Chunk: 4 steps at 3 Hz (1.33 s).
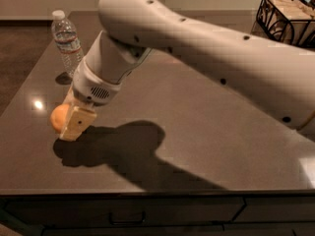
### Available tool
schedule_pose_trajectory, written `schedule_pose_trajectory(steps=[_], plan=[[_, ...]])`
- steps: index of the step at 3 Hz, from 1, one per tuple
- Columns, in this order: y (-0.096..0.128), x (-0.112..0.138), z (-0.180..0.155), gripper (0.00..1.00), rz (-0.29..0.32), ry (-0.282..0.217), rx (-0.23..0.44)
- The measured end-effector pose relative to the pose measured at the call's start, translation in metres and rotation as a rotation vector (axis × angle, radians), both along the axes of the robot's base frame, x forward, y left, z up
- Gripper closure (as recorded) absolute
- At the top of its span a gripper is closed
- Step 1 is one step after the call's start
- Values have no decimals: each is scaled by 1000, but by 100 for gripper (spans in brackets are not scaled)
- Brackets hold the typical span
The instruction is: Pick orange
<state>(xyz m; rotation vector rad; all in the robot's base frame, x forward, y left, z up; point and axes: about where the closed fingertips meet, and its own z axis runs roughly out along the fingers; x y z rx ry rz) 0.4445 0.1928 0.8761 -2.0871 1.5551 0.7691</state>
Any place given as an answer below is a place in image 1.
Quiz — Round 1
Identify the orange fruit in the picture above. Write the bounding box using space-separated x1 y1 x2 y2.
50 104 70 134

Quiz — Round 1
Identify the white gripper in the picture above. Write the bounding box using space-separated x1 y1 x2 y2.
59 59 121 142

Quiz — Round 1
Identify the clear plastic water bottle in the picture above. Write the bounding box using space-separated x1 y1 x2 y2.
51 10 84 78

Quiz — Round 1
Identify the dark drawer with handle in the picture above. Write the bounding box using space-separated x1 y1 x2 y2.
6 197 243 228

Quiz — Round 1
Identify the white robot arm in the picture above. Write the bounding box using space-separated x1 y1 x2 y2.
57 0 315 142

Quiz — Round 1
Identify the black wire basket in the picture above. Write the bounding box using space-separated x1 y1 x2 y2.
252 0 315 49

